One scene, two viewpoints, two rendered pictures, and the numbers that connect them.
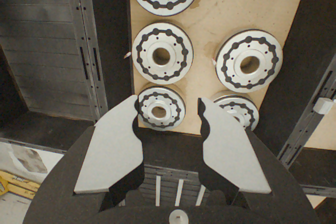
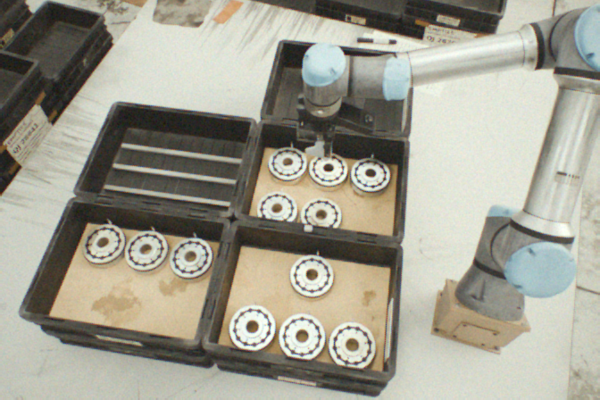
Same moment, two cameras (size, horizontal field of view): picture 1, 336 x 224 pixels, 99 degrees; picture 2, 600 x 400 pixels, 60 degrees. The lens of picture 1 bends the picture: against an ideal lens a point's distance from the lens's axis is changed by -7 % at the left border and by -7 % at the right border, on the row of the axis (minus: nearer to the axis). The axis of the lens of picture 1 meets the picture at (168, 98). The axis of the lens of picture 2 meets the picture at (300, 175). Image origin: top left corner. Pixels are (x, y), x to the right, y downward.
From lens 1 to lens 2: 115 cm
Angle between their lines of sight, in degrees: 34
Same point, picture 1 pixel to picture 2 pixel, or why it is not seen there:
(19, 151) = (199, 4)
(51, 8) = not seen: hidden behind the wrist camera
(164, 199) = (146, 157)
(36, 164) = (174, 15)
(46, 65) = not seen: hidden behind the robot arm
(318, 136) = (245, 291)
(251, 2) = (355, 221)
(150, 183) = (181, 146)
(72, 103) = (290, 105)
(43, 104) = (289, 81)
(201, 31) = (339, 195)
